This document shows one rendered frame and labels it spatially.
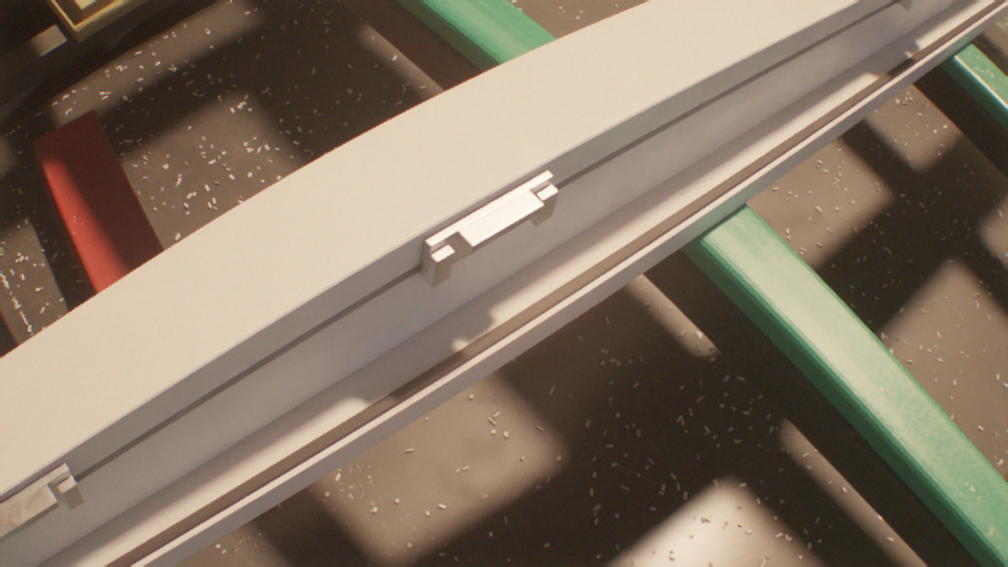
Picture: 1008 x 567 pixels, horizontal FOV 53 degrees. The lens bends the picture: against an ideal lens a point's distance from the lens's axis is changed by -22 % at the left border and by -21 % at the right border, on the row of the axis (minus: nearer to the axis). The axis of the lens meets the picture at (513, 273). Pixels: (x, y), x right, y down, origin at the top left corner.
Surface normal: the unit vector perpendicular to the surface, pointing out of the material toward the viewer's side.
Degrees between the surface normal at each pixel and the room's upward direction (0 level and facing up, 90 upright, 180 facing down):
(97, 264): 0
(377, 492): 0
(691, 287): 90
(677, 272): 90
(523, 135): 0
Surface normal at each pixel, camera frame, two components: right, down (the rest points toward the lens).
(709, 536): 0.15, -0.59
